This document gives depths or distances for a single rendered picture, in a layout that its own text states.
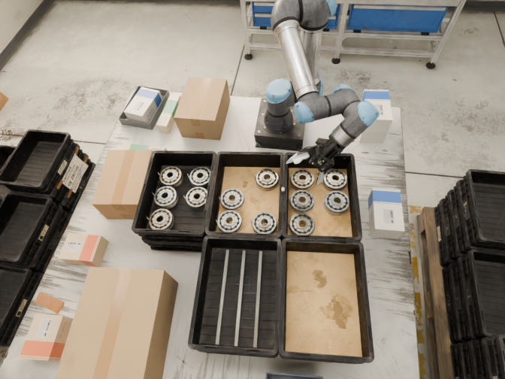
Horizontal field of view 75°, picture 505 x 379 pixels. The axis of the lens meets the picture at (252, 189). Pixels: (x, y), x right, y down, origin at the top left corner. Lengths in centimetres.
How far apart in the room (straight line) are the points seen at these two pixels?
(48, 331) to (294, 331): 96
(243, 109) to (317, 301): 115
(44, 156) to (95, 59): 166
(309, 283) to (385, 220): 44
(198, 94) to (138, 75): 172
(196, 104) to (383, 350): 140
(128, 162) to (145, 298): 67
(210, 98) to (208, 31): 206
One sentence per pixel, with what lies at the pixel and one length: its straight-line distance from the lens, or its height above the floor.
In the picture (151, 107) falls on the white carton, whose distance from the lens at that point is 199.
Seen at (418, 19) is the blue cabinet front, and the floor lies 43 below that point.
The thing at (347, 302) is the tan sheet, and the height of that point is 83.
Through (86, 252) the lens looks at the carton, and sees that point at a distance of 163.
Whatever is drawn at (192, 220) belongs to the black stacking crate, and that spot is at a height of 83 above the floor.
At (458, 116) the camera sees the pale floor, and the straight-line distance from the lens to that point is 315.
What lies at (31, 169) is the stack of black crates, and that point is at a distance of 248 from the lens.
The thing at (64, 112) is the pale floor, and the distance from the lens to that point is 350.
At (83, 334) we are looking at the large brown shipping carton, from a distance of 139.
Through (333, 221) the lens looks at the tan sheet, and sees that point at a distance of 141.
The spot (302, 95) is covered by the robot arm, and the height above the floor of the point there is 129.
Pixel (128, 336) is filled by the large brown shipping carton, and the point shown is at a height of 90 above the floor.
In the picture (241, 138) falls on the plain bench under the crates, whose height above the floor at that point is 70.
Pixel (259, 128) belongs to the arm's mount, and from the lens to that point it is 171.
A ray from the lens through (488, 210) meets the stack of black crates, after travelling 209.
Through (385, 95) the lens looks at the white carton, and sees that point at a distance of 181.
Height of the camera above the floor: 210
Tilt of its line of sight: 60 degrees down
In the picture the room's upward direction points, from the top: 8 degrees counter-clockwise
